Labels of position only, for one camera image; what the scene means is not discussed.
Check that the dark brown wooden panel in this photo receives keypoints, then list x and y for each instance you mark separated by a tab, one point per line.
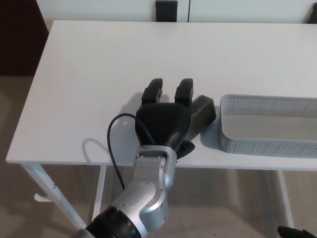
17	37

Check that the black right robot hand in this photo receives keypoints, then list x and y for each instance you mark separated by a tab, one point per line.
294	233

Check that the white desk hook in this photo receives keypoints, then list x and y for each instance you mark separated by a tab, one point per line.
40	198

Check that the grey perforated plastic container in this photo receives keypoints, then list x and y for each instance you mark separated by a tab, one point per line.
260	147

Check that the white desk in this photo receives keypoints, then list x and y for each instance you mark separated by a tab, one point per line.
99	74

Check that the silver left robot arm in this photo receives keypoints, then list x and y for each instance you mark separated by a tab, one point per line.
148	188

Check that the dark grey whiteboard eraser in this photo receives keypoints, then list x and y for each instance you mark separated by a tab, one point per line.
203	111

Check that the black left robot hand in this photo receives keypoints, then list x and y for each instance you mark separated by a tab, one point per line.
163	124

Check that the white cabinet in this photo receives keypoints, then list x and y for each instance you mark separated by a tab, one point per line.
99	10

